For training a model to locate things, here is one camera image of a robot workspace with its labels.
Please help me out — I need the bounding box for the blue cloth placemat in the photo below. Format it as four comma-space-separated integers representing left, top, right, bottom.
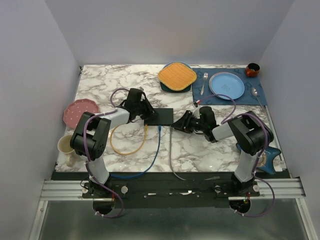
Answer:
192, 67, 267, 106

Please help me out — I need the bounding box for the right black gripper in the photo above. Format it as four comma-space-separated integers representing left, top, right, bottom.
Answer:
170, 110, 207, 134

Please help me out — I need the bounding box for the pink dotted plate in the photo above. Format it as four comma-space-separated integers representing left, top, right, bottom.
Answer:
63, 98, 100, 129

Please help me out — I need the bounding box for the cream ceramic cup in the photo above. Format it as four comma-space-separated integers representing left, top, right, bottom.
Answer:
57, 134, 82, 167

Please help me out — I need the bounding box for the yellow ethernet cable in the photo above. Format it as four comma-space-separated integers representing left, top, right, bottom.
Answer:
109, 124, 149, 155

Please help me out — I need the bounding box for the blue round plate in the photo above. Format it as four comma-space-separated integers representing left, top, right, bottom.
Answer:
209, 72, 245, 100

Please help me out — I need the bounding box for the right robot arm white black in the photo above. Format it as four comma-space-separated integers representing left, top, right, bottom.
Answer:
171, 106, 274, 196

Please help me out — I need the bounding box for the dark teal square plate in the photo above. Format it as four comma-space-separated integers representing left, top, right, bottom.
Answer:
159, 62, 193, 95

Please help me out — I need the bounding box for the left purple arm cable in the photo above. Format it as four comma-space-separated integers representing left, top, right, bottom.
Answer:
82, 87, 131, 219

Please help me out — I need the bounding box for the blue star shaped dish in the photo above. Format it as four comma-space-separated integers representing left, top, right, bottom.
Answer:
235, 143, 281, 176

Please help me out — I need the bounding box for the silver fork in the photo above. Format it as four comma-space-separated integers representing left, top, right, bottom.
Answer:
200, 72, 209, 96

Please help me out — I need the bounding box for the grey ethernet cable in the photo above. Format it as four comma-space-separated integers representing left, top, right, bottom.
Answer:
168, 127, 221, 181

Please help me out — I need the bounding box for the black mounting base rail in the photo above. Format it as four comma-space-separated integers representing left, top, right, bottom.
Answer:
51, 170, 291, 213

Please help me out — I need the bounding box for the aluminium frame rail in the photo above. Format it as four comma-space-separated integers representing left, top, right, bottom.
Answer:
40, 178, 306, 201

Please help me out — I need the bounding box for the black network switch box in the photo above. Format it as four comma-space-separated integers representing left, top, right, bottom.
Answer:
144, 108, 174, 126

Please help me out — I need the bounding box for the blue ethernet cable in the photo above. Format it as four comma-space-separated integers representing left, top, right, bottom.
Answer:
109, 124, 163, 179

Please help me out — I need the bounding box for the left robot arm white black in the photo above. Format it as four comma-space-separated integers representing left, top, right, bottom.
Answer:
70, 88, 158, 198

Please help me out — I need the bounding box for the silver spoon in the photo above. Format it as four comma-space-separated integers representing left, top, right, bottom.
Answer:
251, 87, 264, 108

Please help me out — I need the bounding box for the red brown small bowl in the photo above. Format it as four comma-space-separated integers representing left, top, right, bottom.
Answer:
245, 63, 261, 78

